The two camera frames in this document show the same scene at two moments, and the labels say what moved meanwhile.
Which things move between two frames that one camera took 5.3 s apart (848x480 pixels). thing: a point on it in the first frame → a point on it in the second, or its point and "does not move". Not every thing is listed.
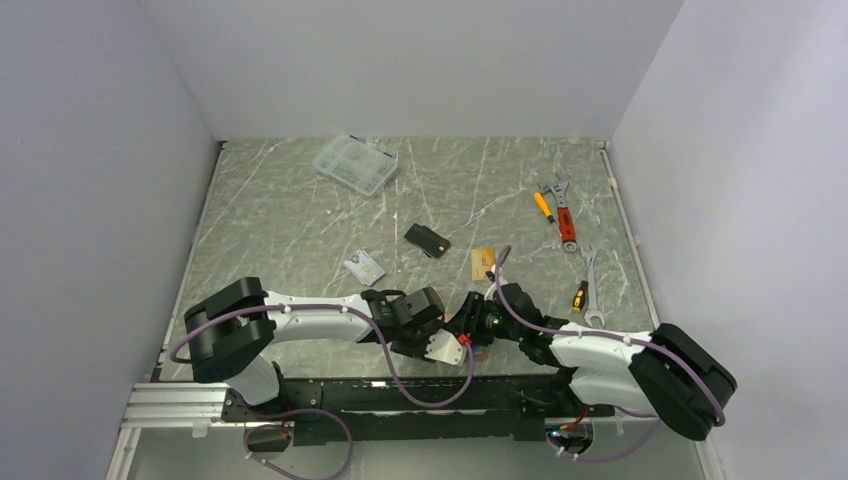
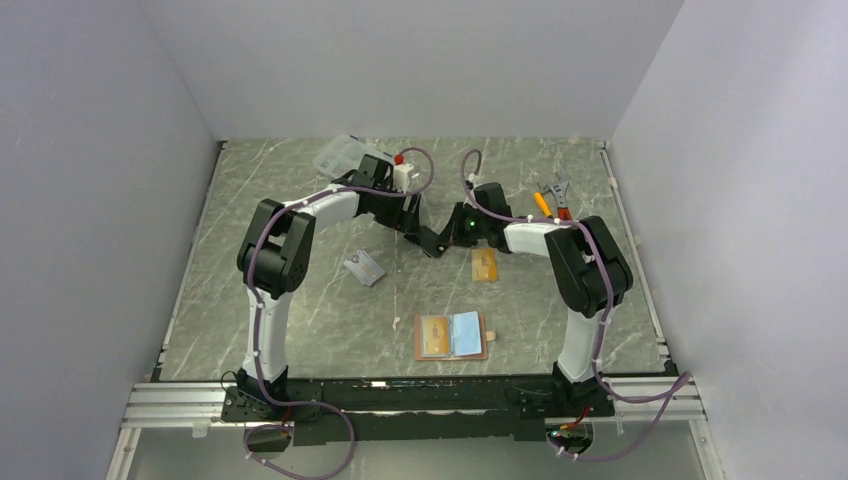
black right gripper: (474, 305) → (456, 236)
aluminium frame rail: (166, 405) does not move
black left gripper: (419, 351) → (407, 222)
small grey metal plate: (364, 268) does not move
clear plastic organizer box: (355, 163) does not move
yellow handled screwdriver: (545, 208) does not move
